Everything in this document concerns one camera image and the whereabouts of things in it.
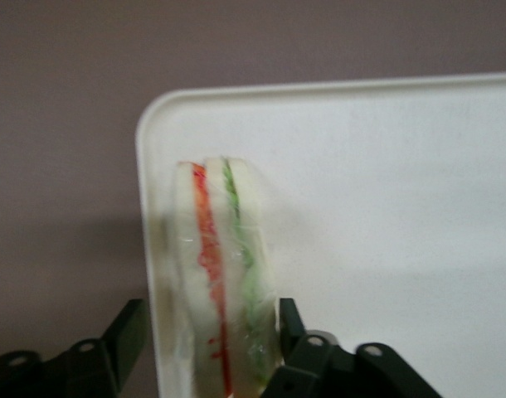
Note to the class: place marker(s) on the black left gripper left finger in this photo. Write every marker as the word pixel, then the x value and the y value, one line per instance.
pixel 87 369

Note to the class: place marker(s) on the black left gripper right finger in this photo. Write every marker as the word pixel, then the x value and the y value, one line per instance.
pixel 340 373

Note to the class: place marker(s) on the triangle sandwich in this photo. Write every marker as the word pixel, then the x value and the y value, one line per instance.
pixel 220 269

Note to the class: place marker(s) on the beige plastic serving tray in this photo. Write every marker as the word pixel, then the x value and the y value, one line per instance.
pixel 381 207

